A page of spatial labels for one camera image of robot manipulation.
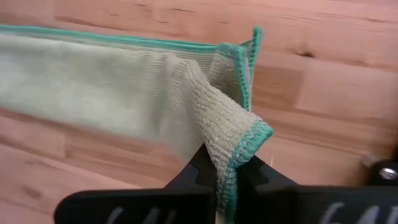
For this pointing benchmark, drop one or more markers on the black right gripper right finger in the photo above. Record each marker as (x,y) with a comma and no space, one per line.
(311,205)

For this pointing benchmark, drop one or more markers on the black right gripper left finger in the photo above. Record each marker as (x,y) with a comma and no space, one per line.
(140,207)

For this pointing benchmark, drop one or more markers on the green microfiber towel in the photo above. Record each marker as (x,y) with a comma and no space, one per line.
(124,90)

